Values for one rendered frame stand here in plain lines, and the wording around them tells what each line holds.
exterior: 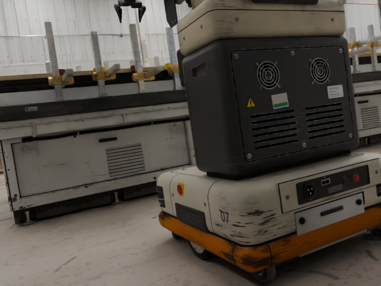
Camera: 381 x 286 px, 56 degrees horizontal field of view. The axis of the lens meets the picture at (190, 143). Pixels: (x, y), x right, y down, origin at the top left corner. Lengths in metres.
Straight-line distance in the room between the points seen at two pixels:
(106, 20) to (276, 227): 9.40
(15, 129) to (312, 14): 1.61
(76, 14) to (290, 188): 9.30
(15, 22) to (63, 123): 7.71
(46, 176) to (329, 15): 1.83
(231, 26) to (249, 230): 0.56
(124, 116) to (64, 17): 7.79
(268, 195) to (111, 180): 1.61
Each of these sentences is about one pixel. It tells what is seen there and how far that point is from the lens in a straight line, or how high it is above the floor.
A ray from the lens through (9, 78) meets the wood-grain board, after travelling 2.40.
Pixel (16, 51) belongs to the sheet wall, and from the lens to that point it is 9.61.
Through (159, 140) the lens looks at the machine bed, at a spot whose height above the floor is 0.38.
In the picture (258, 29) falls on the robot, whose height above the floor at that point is 0.71.
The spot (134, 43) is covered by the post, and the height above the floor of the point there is 1.01.
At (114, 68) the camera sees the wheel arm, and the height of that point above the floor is 0.82.
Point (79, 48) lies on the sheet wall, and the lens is 9.75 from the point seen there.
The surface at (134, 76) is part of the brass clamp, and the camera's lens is 2.29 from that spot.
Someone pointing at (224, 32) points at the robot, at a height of 0.70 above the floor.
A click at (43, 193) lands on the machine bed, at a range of 2.41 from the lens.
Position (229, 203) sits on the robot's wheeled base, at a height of 0.24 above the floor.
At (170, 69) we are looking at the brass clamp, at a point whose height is 0.84.
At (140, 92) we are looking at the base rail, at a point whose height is 0.70.
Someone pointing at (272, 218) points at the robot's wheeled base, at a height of 0.18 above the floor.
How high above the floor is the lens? 0.46
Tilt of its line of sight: 3 degrees down
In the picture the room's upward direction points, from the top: 8 degrees counter-clockwise
